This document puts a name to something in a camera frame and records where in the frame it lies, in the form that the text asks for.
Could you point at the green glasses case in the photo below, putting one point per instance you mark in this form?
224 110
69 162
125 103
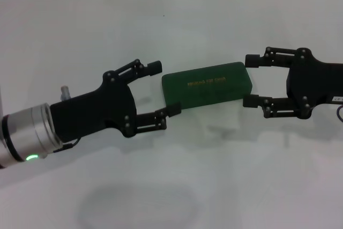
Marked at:
209 92

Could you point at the left gripper silver connector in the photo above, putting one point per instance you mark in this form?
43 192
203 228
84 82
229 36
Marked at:
65 92

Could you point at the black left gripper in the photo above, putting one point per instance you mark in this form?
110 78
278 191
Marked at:
101 108

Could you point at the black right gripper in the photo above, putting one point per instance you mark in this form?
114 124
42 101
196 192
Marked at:
313 84

